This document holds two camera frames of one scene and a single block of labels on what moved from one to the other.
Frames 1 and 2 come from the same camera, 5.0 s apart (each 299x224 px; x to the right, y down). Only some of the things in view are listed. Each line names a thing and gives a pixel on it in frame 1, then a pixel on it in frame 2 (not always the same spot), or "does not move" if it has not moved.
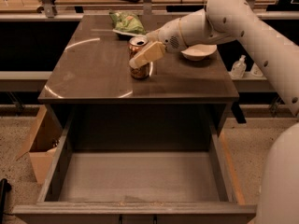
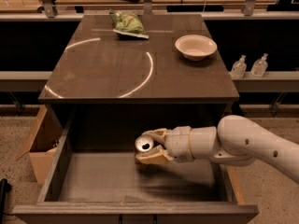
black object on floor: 5,188 does not move
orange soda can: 135,46 to 142,145
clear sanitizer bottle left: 238,68 does not move
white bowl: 197,52 does not move
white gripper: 169,37 to 177,144
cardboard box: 41,143 does not move
